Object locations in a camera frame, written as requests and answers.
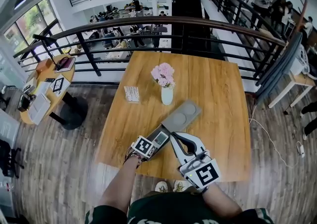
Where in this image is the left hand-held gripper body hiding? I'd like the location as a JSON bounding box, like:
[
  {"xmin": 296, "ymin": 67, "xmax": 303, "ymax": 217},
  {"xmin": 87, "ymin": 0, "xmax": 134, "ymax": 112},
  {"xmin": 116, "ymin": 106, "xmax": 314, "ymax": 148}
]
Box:
[{"xmin": 127, "ymin": 135, "xmax": 159, "ymax": 162}]

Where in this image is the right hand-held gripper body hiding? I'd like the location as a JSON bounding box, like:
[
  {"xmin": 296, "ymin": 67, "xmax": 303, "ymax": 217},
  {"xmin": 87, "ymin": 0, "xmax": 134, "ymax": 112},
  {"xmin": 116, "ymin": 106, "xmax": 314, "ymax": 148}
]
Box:
[{"xmin": 177, "ymin": 150, "xmax": 221, "ymax": 192}]

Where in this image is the grey sliding drawer box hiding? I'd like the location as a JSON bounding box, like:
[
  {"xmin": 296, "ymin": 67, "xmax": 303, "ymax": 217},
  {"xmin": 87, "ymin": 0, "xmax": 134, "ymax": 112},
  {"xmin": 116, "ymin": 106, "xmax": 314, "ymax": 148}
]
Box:
[{"xmin": 145, "ymin": 99, "xmax": 203, "ymax": 161}]

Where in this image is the person's right forearm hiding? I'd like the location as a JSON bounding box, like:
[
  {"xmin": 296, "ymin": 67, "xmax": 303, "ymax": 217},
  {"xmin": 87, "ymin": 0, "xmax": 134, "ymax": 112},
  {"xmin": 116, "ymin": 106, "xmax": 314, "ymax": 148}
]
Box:
[{"xmin": 202, "ymin": 183, "xmax": 243, "ymax": 218}]

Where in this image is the person's left forearm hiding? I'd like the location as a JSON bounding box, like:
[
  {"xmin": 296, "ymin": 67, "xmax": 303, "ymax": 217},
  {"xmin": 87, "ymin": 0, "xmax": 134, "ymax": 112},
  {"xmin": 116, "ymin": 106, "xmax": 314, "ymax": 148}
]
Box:
[{"xmin": 98, "ymin": 155, "xmax": 139, "ymax": 213}]

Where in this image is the large white box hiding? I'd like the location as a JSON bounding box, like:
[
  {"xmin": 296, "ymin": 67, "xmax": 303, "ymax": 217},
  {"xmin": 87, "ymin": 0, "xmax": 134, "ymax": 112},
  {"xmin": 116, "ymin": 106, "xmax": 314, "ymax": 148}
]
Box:
[{"xmin": 28, "ymin": 93, "xmax": 52, "ymax": 125}]

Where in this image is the white perforated box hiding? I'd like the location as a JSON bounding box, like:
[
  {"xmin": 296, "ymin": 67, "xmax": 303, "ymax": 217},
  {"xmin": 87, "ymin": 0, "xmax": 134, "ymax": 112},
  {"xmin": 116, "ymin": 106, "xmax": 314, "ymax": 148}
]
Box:
[{"xmin": 289, "ymin": 61, "xmax": 305, "ymax": 76}]

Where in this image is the small black box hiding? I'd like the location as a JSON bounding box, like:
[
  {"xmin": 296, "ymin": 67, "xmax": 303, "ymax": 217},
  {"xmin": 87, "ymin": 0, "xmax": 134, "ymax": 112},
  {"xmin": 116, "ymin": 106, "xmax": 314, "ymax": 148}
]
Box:
[{"xmin": 17, "ymin": 94, "xmax": 32, "ymax": 112}]

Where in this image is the person's right shoe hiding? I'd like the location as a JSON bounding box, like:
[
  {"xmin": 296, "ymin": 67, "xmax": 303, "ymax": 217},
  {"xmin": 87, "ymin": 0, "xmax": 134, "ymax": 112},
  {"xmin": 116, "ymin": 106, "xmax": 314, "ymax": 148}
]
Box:
[{"xmin": 172, "ymin": 180, "xmax": 190, "ymax": 193}]

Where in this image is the person's shoe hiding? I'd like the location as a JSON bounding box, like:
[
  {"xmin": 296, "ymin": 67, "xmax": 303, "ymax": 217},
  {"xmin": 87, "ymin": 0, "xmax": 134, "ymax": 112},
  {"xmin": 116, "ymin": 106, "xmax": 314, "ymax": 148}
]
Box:
[
  {"xmin": 172, "ymin": 180, "xmax": 190, "ymax": 193},
  {"xmin": 155, "ymin": 180, "xmax": 169, "ymax": 193}
]

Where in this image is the person's left shoe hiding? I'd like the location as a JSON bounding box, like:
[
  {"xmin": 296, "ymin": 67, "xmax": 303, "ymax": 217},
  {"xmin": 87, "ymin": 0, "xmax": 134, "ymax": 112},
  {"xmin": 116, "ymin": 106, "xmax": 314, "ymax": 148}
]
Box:
[{"xmin": 155, "ymin": 180, "xmax": 169, "ymax": 193}]

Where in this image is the person's dark green shirt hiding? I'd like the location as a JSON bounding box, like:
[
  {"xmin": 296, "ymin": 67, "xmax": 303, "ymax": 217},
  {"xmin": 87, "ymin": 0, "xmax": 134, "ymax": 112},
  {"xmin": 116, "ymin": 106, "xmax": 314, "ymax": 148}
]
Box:
[{"xmin": 85, "ymin": 191, "xmax": 273, "ymax": 224}]

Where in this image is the white printed card pack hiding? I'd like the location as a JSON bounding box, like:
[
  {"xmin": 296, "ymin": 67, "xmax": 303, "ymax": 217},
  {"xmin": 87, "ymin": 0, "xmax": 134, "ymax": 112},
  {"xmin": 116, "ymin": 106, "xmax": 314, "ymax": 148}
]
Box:
[{"xmin": 123, "ymin": 86, "xmax": 140, "ymax": 104}]

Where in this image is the white ceramic vase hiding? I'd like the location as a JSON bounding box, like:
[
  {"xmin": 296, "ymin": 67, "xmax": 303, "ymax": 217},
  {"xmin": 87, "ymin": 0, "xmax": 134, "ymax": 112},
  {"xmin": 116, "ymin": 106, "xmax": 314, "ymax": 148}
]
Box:
[{"xmin": 160, "ymin": 86, "xmax": 174, "ymax": 106}]

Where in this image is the pink flower bouquet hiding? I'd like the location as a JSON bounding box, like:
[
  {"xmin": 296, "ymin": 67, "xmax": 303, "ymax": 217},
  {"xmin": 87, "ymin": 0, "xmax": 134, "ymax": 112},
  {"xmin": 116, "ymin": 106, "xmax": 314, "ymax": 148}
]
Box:
[{"xmin": 151, "ymin": 62, "xmax": 176, "ymax": 89}]

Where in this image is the white power adapter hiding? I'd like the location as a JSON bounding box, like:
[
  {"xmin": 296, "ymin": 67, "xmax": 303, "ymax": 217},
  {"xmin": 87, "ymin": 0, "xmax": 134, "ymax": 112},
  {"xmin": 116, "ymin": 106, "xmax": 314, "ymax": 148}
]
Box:
[{"xmin": 296, "ymin": 141, "xmax": 305, "ymax": 158}]

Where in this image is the maroon book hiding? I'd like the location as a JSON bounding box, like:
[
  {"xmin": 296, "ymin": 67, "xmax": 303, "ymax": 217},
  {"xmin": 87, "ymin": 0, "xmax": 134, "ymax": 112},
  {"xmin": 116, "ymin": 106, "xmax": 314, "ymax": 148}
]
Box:
[{"xmin": 54, "ymin": 56, "xmax": 76, "ymax": 73}]

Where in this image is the grey hanging coat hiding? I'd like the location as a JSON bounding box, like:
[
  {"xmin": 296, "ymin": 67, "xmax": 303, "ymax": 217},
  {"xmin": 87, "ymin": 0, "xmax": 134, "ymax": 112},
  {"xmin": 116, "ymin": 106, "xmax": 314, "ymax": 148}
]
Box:
[{"xmin": 255, "ymin": 32, "xmax": 303, "ymax": 105}]

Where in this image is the group of people at desks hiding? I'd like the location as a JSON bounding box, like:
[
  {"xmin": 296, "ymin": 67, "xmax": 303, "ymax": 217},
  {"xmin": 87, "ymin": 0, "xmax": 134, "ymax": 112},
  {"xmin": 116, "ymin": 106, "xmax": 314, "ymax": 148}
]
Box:
[{"xmin": 61, "ymin": 0, "xmax": 171, "ymax": 60}]

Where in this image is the white-legged wooden side table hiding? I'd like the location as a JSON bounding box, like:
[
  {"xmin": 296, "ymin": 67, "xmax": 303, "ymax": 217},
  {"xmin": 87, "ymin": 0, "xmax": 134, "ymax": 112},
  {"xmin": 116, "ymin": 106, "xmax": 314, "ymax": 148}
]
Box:
[{"xmin": 268, "ymin": 73, "xmax": 317, "ymax": 109}]

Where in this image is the round wooden side table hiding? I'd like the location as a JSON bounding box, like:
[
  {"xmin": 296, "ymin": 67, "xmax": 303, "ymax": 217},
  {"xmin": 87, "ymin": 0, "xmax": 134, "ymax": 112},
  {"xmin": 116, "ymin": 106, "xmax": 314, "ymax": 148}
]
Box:
[{"xmin": 19, "ymin": 54, "xmax": 89, "ymax": 130}]

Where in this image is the black curved balcony railing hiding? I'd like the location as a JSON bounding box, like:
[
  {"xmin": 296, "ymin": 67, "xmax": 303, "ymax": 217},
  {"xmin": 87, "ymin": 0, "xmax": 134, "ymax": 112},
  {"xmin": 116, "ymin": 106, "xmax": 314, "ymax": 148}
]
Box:
[{"xmin": 12, "ymin": 16, "xmax": 287, "ymax": 87}]

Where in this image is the small white device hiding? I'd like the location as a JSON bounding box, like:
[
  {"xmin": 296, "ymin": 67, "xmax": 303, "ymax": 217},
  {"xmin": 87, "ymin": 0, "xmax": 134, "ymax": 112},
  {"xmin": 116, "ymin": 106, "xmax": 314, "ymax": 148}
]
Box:
[{"xmin": 22, "ymin": 84, "xmax": 35, "ymax": 95}]

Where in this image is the black round device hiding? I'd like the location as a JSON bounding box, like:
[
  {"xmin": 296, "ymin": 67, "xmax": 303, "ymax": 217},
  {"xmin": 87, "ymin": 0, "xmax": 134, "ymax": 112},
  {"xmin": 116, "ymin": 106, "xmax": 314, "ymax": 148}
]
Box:
[{"xmin": 307, "ymin": 65, "xmax": 317, "ymax": 80}]

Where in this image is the white panel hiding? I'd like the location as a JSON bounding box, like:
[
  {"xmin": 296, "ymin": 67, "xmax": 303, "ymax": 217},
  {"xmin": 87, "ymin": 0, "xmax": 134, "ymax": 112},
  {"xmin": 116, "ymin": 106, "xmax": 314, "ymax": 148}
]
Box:
[{"xmin": 0, "ymin": 109, "xmax": 20, "ymax": 144}]

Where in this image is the black office chair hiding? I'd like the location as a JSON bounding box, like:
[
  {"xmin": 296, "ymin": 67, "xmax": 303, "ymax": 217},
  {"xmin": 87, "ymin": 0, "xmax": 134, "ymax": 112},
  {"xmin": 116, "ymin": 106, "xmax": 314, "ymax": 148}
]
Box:
[{"xmin": 0, "ymin": 139, "xmax": 25, "ymax": 178}]

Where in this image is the black walkway railing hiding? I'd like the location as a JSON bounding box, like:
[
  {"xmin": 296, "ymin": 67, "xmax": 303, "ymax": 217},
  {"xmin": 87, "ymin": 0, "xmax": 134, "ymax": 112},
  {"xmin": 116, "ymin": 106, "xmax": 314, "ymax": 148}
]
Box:
[{"xmin": 202, "ymin": 0, "xmax": 285, "ymax": 45}]

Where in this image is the black desk lamp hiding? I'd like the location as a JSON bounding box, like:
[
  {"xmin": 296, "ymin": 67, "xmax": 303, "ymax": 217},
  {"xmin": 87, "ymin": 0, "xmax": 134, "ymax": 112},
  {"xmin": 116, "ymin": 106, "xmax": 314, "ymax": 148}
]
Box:
[{"xmin": 33, "ymin": 34, "xmax": 72, "ymax": 70}]

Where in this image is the large window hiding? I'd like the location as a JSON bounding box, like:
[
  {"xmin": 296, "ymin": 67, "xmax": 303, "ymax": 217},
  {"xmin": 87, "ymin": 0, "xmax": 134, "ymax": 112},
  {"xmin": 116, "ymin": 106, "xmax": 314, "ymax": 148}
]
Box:
[{"xmin": 3, "ymin": 0, "xmax": 62, "ymax": 55}]

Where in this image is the dark beaded bracelet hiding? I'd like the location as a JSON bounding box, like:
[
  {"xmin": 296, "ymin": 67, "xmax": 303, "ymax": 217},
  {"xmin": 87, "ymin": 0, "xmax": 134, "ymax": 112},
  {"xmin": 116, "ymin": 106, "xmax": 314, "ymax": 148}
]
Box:
[{"xmin": 123, "ymin": 152, "xmax": 142, "ymax": 167}]

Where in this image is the white floor cable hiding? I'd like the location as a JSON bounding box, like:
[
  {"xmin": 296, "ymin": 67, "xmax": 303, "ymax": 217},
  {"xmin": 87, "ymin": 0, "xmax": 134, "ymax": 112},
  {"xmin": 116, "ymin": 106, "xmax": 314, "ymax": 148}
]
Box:
[{"xmin": 249, "ymin": 104, "xmax": 302, "ymax": 168}]

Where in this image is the white box with black frame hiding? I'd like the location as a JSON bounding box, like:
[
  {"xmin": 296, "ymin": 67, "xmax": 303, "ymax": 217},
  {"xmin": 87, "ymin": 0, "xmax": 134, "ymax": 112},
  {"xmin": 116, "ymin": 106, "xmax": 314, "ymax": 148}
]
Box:
[{"xmin": 50, "ymin": 74, "xmax": 71, "ymax": 97}]

